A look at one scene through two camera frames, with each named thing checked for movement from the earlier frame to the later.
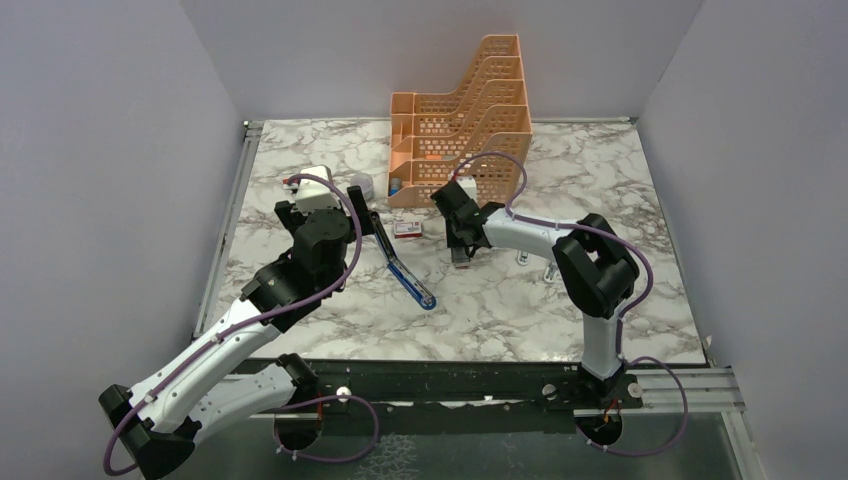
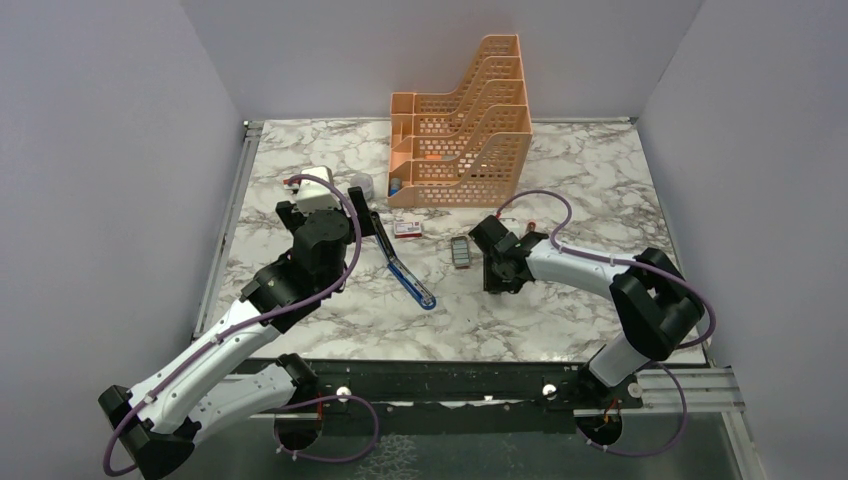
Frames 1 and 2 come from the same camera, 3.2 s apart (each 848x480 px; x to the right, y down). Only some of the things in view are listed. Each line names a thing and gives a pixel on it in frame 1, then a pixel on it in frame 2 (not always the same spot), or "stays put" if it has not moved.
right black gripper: [452, 240] → [491, 283]
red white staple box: [407, 229] stays put
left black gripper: [292, 218] stays put
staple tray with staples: [460, 258] stays put
